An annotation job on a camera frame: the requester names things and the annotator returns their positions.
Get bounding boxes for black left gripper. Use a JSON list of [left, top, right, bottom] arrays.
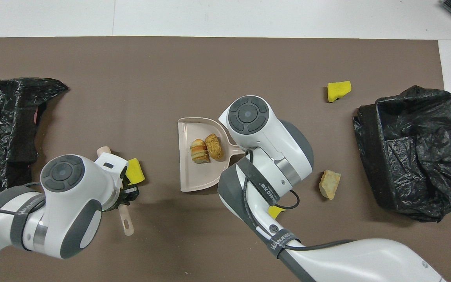
[[103, 186, 140, 212]]

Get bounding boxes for beige hand brush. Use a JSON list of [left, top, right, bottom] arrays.
[[96, 146, 135, 237]]

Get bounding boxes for beige plastic dustpan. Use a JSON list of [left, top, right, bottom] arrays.
[[178, 117, 245, 192]]

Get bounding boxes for pale bread chunk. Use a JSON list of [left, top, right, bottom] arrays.
[[190, 139, 211, 164], [319, 170, 342, 200]]

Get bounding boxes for brown bread roll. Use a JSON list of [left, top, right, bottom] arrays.
[[205, 134, 225, 161]]

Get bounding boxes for brown table mat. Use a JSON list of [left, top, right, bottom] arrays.
[[0, 36, 451, 282]]

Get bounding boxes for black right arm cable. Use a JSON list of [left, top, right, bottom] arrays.
[[244, 148, 357, 252]]

